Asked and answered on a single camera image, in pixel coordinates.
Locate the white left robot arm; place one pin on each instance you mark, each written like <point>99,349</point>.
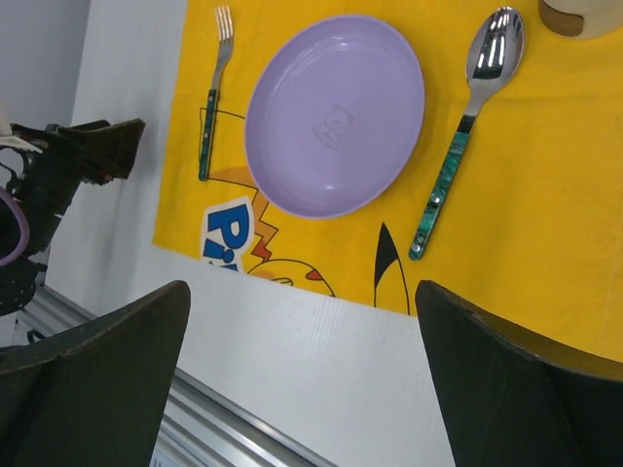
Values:
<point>18,276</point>

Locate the spoon with green handle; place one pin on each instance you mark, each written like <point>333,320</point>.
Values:
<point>493,59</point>

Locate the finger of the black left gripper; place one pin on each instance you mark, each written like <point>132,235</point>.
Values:
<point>109,151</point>

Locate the purple plastic plate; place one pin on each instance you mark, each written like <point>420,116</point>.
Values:
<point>334,117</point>

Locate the aluminium rail frame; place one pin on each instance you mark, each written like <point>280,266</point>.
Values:
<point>200,427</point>

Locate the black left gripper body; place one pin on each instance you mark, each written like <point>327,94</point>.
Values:
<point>34,201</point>

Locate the fork with green handle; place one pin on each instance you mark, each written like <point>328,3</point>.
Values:
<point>225,32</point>

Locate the yellow cartoon placemat cloth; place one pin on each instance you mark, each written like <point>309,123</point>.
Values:
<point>531,230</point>

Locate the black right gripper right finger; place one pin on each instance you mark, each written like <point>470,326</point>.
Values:
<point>512,397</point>

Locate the beige metal cup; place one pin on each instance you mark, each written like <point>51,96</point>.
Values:
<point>580,19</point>

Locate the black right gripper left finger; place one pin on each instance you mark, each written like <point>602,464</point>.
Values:
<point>94,395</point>

